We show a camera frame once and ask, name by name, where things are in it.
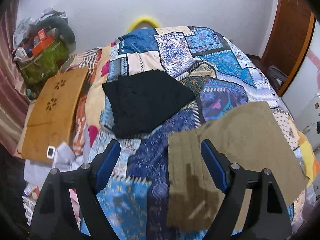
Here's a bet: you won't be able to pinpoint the khaki pants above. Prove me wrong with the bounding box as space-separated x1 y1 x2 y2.
167 102 309 232

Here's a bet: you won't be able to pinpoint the white crumpled cloth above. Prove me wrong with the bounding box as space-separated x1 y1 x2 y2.
24 142 84 187

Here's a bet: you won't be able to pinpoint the white small device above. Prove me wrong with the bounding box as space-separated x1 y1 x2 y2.
46 145 56 160

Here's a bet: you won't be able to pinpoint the wooden lap desk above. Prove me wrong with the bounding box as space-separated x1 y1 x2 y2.
21 67 88 163

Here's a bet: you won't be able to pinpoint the striped pink curtain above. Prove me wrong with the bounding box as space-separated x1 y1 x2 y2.
1 0 29 155

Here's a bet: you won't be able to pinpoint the black folded garment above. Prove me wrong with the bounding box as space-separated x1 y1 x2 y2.
102 70 195 139

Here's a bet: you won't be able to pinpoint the blue patchwork bedspread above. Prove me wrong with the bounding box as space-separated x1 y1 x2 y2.
80 25 304 240

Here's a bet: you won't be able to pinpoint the green storage bag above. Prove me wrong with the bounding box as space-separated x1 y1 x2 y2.
18 40 69 86

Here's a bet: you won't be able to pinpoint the orange floral blanket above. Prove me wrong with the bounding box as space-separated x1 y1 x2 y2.
58 45 111 156

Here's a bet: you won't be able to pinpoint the orange box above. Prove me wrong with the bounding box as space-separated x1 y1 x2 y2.
32 29 54 56

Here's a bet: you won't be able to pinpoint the brown wooden door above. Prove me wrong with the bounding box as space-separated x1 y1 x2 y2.
261 0 316 96

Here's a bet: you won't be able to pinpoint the yellow curved headrest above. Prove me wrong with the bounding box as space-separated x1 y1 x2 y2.
126 16 161 33

